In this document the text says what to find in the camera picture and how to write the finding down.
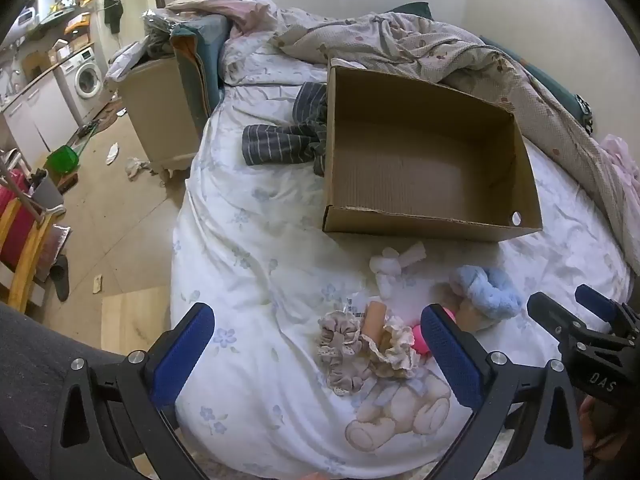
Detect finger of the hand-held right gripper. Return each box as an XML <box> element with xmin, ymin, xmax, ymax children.
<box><xmin>526</xmin><ymin>291</ymin><xmax>583</xmax><ymax>346</ymax></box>
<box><xmin>574</xmin><ymin>284</ymin><xmax>623</xmax><ymax>327</ymax></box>

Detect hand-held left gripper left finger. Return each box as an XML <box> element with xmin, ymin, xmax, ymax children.
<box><xmin>50</xmin><ymin>302</ymin><xmax>216</xmax><ymax>480</ymax></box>

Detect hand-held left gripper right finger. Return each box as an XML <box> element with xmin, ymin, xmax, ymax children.
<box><xmin>420</xmin><ymin>303</ymin><xmax>586</xmax><ymax>480</ymax></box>

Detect cream lace scrunchie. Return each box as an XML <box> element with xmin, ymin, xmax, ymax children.
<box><xmin>367</xmin><ymin>322</ymin><xmax>422</xmax><ymax>378</ymax></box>

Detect blue fluffy scrunchie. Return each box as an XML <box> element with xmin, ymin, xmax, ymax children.
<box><xmin>449</xmin><ymin>265</ymin><xmax>522</xmax><ymax>321</ymax></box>

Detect beige foam cylinder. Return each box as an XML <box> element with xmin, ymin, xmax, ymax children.
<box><xmin>361</xmin><ymin>301</ymin><xmax>398</xmax><ymax>348</ymax></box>

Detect grey-beige lace scrunchie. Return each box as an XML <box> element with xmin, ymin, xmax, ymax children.
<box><xmin>316</xmin><ymin>310</ymin><xmax>373</xmax><ymax>398</ymax></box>

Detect brown cardboard box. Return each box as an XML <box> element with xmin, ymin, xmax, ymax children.
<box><xmin>322</xmin><ymin>57</ymin><xmax>544</xmax><ymax>243</ymax></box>

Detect person's right hand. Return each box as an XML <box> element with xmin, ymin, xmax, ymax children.
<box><xmin>579</xmin><ymin>396</ymin><xmax>618</xmax><ymax>461</ymax></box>

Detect light wooden board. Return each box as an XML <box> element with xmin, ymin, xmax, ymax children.
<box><xmin>101</xmin><ymin>285</ymin><xmax>173</xmax><ymax>353</ymax></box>

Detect clear plastic packet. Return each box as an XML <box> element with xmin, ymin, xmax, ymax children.
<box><xmin>342</xmin><ymin>292</ymin><xmax>371</xmax><ymax>318</ymax></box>

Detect dark slipper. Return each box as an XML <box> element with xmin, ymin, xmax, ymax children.
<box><xmin>50</xmin><ymin>255</ymin><xmax>71</xmax><ymax>302</ymax></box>

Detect pink cloth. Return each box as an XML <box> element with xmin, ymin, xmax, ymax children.
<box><xmin>600</xmin><ymin>134</ymin><xmax>640</xmax><ymax>196</ymax></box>

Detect person's left leg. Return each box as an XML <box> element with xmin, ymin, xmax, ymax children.
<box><xmin>0</xmin><ymin>302</ymin><xmax>126</xmax><ymax>480</ymax></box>

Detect quilted seat cushion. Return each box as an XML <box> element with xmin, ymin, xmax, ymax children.
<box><xmin>32</xmin><ymin>225</ymin><xmax>73</xmax><ymax>283</ymax></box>

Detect wooden chair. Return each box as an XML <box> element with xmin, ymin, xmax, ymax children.
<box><xmin>0</xmin><ymin>160</ymin><xmax>66</xmax><ymax>313</ymax></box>

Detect crumpled tissue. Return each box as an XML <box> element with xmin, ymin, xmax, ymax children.
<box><xmin>125</xmin><ymin>156</ymin><xmax>151</xmax><ymax>181</ymax></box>

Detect grey bin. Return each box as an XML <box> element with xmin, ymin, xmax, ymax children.
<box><xmin>27</xmin><ymin>170</ymin><xmax>66</xmax><ymax>211</ymax></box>

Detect red suitcase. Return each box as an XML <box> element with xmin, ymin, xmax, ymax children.
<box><xmin>0</xmin><ymin>170</ymin><xmax>36</xmax><ymax>266</ymax></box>

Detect teal pillow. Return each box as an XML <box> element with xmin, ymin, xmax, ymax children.
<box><xmin>480</xmin><ymin>35</ymin><xmax>596</xmax><ymax>126</ymax></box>

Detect green dustpan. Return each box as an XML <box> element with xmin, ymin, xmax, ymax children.
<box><xmin>46</xmin><ymin>120</ymin><xmax>101</xmax><ymax>178</ymax></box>

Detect grey striped garment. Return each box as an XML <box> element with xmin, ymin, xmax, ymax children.
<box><xmin>242</xmin><ymin>81</ymin><xmax>328</xmax><ymax>177</ymax></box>

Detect beige nightstand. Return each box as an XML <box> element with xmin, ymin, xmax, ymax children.
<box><xmin>116</xmin><ymin>55</ymin><xmax>201</xmax><ymax>181</ymax></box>

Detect white floor cabinet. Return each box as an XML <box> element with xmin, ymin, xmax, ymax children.
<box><xmin>0</xmin><ymin>67</ymin><xmax>81</xmax><ymax>166</ymax></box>

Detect white washing machine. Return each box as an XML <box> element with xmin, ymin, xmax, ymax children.
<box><xmin>54</xmin><ymin>46</ymin><xmax>106</xmax><ymax>126</ymax></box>

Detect teal headboard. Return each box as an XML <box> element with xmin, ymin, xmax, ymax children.
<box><xmin>170</xmin><ymin>14</ymin><xmax>231</xmax><ymax>126</ymax></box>

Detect white plastic bag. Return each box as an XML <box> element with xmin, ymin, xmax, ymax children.
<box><xmin>107</xmin><ymin>42</ymin><xmax>151</xmax><ymax>81</ymax></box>

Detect beige patterned quilt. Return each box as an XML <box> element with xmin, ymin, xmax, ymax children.
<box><xmin>270</xmin><ymin>7</ymin><xmax>640</xmax><ymax>271</ymax></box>

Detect grey clothes pile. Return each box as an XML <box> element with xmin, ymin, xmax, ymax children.
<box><xmin>142</xmin><ymin>10</ymin><xmax>176</xmax><ymax>58</ymax></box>

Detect pink crumpled blanket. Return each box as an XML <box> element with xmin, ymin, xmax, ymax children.
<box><xmin>165</xmin><ymin>0</ymin><xmax>281</xmax><ymax>41</ymax></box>

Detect black hanging garment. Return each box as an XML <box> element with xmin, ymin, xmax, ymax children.
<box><xmin>103</xmin><ymin>0</ymin><xmax>124</xmax><ymax>35</ymax></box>

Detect cluttered wall shelves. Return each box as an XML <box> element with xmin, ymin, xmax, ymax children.
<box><xmin>0</xmin><ymin>0</ymin><xmax>96</xmax><ymax>61</ymax></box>

